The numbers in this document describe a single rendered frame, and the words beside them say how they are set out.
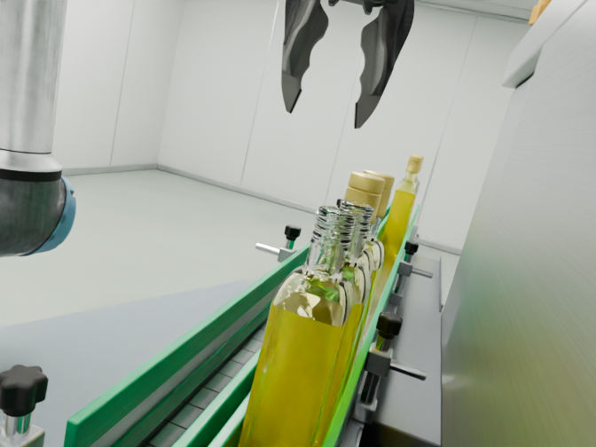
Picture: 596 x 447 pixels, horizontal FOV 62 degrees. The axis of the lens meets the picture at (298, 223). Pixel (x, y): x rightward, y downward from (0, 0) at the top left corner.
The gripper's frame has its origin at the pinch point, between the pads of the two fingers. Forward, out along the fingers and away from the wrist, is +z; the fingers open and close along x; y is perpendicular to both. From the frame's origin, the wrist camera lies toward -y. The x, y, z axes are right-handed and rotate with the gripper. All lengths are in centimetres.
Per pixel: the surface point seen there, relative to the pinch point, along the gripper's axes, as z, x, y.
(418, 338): 33, 24, -37
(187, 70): -20, -197, -637
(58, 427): 46, -24, -12
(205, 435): 26.1, -3.1, 10.2
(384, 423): 33.5, 15.2, -9.2
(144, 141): 82, -227, -602
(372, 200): 7.3, 6.2, -2.5
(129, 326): 46, -27, -42
